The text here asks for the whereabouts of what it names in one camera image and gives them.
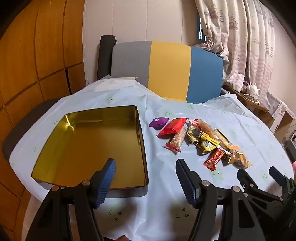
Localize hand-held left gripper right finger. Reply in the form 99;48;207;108
175;159;266;241

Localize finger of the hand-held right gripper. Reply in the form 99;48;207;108
269;166;296;202
237;168;281;204

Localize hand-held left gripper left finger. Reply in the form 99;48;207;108
25;158;117;241

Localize brown pastry clear packet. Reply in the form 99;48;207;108
231;152;252;168

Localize grain bar packet red ends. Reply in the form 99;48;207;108
165;127;188;153

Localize cracker packet green ends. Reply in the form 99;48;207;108
214;129;234;149

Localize gold snack packet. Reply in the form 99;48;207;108
222;152;234;165

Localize red patterned snack packet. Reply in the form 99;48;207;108
203;148;226;171

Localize white printed tablecloth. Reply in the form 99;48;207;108
9;77;294;241

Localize yellow black snack packet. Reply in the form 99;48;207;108
187;126;210;146

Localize long bread packet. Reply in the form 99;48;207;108
198;119;220;139

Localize plain red snack packet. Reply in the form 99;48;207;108
158;118;189;137

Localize white cardboard box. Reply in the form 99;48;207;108
266;91;296;139

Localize wooden side table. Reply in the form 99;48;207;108
222;85;287;139

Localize purple snack packet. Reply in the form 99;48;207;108
149;117;170;128

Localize round white dish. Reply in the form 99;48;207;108
243;93;259;102

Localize white teapot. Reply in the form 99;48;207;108
247;83;261;97

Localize grey yellow blue chair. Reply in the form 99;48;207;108
111;41;224;104

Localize pale printed curtain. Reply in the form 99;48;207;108
194;0;277;106

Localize wooden wardrobe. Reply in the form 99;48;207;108
0;0;87;241

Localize black padded post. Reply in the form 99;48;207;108
97;35;117;80

